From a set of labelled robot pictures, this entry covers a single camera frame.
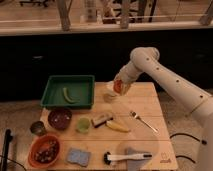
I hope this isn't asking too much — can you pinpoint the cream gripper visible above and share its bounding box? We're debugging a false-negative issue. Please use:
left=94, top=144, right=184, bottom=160
left=113, top=76, right=131, bottom=95

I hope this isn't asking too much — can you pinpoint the red apple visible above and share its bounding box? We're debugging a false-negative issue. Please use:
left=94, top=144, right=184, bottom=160
left=113, top=80, right=122, bottom=94

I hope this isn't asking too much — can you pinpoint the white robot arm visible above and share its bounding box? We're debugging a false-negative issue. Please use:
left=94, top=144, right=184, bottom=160
left=113, top=47, right=213, bottom=171

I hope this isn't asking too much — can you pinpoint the white paper cup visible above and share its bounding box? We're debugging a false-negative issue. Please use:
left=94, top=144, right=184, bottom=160
left=103, top=81, right=117, bottom=103

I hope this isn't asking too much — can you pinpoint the small green cup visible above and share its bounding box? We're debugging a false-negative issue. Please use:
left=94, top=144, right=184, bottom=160
left=76, top=118, right=90, bottom=133

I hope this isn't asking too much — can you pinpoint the small metal cup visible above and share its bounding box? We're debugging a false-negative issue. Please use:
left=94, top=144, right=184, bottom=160
left=30, top=121, right=47, bottom=136

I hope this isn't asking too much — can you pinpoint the metal fork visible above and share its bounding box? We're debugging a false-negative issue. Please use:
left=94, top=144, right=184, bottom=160
left=130, top=111, right=158, bottom=133

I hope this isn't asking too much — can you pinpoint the wooden block eraser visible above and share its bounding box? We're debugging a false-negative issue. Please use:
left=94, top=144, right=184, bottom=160
left=91, top=114, right=113, bottom=128

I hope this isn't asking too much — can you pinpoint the yellow banana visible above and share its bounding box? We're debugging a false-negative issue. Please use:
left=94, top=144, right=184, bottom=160
left=106, top=121, right=129, bottom=132

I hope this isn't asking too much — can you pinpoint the green bean pod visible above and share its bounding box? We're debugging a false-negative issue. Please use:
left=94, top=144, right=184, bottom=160
left=63, top=87, right=75, bottom=104

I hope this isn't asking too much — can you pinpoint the green plastic tray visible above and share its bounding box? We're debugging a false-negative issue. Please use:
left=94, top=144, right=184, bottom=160
left=41, top=75, right=95, bottom=109

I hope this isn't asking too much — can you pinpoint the dark brown bowl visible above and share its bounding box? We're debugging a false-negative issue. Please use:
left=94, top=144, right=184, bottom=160
left=48, top=108, right=72, bottom=130

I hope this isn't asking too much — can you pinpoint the blue sponge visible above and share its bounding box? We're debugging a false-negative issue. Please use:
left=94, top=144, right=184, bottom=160
left=67, top=148, right=91, bottom=167

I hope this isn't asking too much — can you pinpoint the orange bowl with contents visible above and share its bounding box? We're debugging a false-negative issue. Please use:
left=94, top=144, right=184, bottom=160
left=28, top=134, right=60, bottom=169

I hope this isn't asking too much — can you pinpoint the black stand at left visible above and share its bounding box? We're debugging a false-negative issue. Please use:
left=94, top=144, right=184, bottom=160
left=0, top=129, right=13, bottom=171

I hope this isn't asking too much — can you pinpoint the white handled dish brush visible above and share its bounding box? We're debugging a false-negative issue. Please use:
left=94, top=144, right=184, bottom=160
left=103, top=152, right=152, bottom=165

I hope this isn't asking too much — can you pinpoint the black floor cable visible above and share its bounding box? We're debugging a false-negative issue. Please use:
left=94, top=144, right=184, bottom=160
left=169, top=132, right=208, bottom=165

